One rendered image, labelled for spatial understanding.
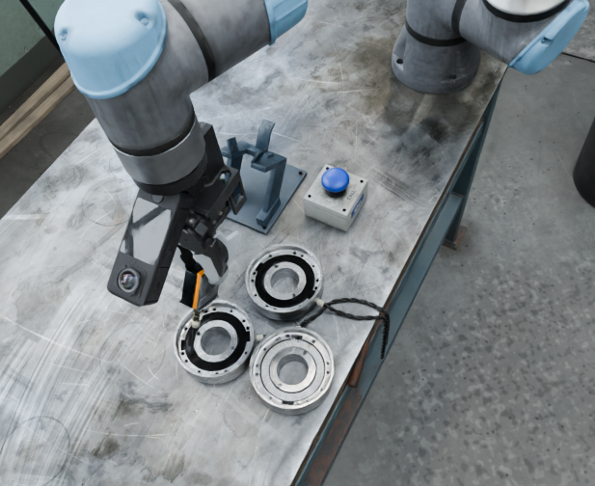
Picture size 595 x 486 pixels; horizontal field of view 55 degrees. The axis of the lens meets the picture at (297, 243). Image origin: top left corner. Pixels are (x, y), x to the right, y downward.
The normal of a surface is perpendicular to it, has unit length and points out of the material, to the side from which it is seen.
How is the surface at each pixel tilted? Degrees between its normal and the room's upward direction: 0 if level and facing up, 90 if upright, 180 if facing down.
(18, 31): 90
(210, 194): 0
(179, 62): 66
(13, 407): 0
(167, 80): 82
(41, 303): 0
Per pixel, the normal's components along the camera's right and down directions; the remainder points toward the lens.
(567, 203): -0.08, -0.52
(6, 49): 0.87, 0.38
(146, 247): -0.31, -0.02
